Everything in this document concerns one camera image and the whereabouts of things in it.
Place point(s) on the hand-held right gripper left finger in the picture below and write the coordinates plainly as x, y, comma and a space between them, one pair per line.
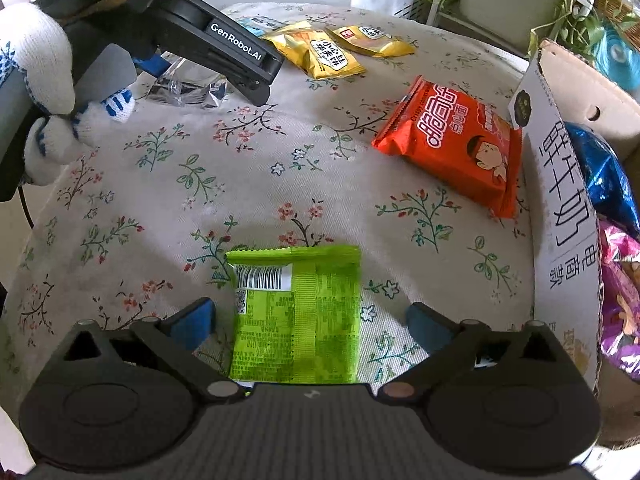
192, 324

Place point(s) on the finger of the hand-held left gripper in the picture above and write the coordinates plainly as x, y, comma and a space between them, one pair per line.
240, 55
150, 66

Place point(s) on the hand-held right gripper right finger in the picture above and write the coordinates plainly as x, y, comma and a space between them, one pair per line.
425, 326

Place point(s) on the light blue snack packet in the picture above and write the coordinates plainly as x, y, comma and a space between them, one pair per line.
260, 24

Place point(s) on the silver foil packet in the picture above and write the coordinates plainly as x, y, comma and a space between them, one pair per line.
180, 92

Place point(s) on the yellow snack packet white bubble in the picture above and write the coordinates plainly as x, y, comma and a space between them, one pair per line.
320, 55

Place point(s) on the green snack packet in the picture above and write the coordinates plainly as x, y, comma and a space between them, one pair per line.
300, 320

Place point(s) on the plain yellow snack packet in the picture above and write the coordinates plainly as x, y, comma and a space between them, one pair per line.
375, 42

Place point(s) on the orange-red snack packet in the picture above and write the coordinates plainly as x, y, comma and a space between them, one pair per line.
450, 145

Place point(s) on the purple snack packet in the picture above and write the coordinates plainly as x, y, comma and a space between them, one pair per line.
620, 320

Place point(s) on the cardboard box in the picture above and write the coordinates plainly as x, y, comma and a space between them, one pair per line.
565, 185

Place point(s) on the pink snack packet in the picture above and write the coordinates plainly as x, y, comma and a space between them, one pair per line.
620, 240

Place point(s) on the blue foil snack packet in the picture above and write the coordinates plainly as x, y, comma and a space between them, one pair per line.
605, 175

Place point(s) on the person's left hand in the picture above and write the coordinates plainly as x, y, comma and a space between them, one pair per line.
45, 60

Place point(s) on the floral tablecloth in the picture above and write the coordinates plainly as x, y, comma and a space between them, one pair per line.
200, 185

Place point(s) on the blue round plastic object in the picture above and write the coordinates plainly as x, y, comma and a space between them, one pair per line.
620, 57

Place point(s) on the pothos plant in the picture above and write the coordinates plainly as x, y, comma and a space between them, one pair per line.
575, 20

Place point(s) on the wicker basket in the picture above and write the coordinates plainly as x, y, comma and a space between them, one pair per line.
620, 2

